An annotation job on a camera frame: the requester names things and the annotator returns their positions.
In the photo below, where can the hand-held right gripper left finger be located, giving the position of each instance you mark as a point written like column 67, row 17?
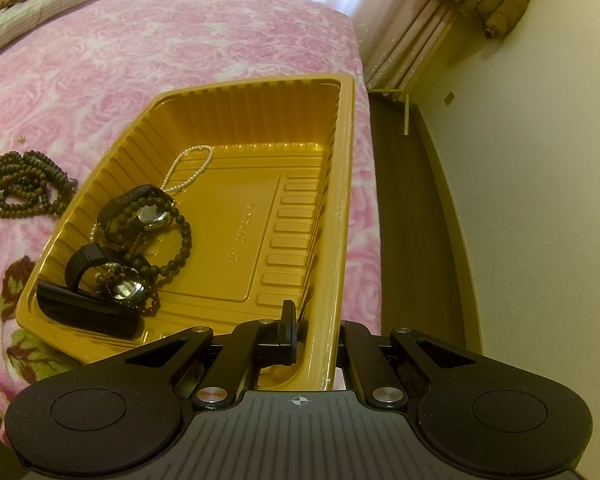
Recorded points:
column 287, row 322

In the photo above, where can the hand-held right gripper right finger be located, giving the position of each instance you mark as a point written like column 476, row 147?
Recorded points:
column 352, row 347

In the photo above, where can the yellow plastic tray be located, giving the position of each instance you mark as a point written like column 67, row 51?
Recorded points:
column 260, row 170

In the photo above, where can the wooden stick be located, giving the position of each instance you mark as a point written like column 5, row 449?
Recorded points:
column 406, row 115
column 386, row 91

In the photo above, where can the pink floral blanket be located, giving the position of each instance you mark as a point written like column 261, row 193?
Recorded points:
column 180, row 45

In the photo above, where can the pink patterned curtain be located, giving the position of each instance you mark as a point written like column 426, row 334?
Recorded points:
column 410, row 45

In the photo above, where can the green striped folded quilt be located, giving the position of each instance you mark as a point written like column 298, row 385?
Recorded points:
column 55, row 5

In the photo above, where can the small wall plate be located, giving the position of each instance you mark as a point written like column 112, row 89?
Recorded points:
column 449, row 98

